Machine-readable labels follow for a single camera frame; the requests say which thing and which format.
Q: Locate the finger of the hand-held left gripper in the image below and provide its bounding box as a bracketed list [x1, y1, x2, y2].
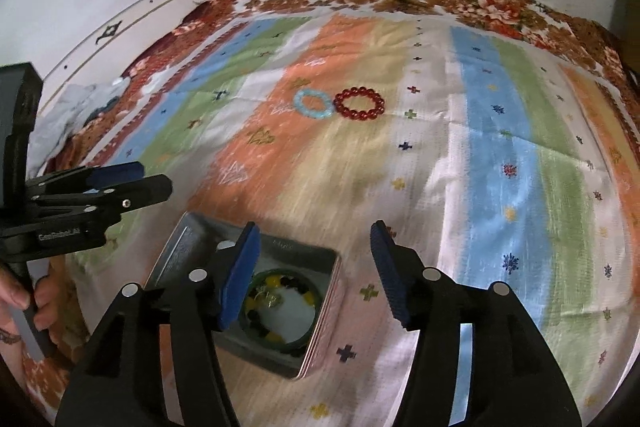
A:
[39, 174, 173, 220]
[30, 161, 146, 198]

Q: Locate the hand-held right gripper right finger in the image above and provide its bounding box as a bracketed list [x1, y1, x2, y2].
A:
[369, 220, 583, 427]

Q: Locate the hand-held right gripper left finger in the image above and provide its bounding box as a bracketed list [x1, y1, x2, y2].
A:
[55, 222, 262, 427]

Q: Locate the yellow and dark bead bracelet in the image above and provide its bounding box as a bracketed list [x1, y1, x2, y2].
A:
[244, 274, 317, 343]

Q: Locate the silver metal tin box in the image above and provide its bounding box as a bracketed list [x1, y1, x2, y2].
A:
[145, 211, 343, 380]

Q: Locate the green jade bangle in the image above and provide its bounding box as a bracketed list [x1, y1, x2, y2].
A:
[239, 268, 321, 358]

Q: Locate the light blue bead bracelet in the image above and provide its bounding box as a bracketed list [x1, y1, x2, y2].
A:
[292, 88, 333, 122]

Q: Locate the dark red bead bracelet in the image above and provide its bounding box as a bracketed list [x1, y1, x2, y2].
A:
[333, 87, 387, 122]

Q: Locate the person's left hand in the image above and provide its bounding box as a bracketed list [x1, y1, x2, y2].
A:
[0, 269, 62, 348]

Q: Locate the grey blue clothes pile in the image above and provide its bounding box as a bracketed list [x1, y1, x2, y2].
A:
[30, 77, 133, 168]

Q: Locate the white headboard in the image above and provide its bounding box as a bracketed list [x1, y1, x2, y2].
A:
[37, 0, 208, 112]

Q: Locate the striped pastel blanket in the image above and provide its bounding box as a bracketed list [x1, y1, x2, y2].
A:
[65, 14, 631, 427]

